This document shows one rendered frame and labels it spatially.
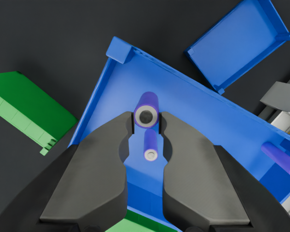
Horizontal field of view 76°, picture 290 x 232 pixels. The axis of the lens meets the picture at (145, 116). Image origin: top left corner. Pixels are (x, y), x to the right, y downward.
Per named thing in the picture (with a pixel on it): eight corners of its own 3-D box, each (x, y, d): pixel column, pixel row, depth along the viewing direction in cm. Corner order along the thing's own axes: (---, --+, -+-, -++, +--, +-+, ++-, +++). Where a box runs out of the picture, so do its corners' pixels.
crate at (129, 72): (69, 156, 31) (43, 190, 23) (124, 39, 25) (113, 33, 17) (219, 224, 35) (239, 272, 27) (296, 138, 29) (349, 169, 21)
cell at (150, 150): (142, 136, 29) (140, 158, 23) (147, 126, 28) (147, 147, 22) (152, 141, 29) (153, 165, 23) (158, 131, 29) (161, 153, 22)
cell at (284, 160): (258, 148, 29) (287, 174, 23) (265, 139, 29) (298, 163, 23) (267, 153, 29) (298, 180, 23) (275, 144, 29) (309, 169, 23)
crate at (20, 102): (18, 70, 74) (8, 85, 76) (-27, 76, 54) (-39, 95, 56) (79, 119, 80) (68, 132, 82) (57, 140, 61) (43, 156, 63)
